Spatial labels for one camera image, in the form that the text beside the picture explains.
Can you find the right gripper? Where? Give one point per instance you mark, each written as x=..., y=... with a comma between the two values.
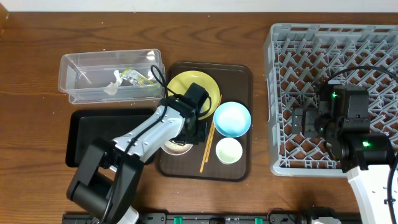
x=304, y=121

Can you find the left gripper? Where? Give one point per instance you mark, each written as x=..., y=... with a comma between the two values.
x=203, y=137

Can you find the light blue bowl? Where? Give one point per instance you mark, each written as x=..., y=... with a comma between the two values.
x=232, y=119

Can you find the small pale green cup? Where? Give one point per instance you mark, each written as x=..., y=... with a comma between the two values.
x=229, y=150

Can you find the white bowl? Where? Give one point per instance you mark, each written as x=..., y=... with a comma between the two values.
x=175, y=149

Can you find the green snack wrapper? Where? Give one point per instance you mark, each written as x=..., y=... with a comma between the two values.
x=135, y=78

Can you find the white tissue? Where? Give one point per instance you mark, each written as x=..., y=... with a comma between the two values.
x=112, y=88

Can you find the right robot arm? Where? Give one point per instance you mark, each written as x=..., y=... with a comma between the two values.
x=341, y=120

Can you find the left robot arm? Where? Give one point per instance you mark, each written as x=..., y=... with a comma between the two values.
x=106, y=180

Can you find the grey dishwasher rack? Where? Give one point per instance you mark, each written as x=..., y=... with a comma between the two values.
x=297, y=58

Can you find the wooden chopstick left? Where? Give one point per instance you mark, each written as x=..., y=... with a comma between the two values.
x=203, y=161

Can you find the wooden chopstick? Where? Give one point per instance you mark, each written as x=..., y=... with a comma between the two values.
x=210, y=140
x=203, y=161

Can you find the wooden chopstick right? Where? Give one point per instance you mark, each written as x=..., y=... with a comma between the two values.
x=210, y=140

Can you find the dark brown serving tray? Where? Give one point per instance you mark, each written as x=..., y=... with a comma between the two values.
x=235, y=84

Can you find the yellow round plate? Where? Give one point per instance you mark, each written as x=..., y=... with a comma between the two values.
x=180, y=83

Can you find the clear plastic bin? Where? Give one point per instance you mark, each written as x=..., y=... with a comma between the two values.
x=83, y=76

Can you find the black plastic tray bin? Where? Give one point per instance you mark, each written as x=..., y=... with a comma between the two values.
x=107, y=124

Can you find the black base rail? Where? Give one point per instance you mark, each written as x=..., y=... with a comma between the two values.
x=273, y=217

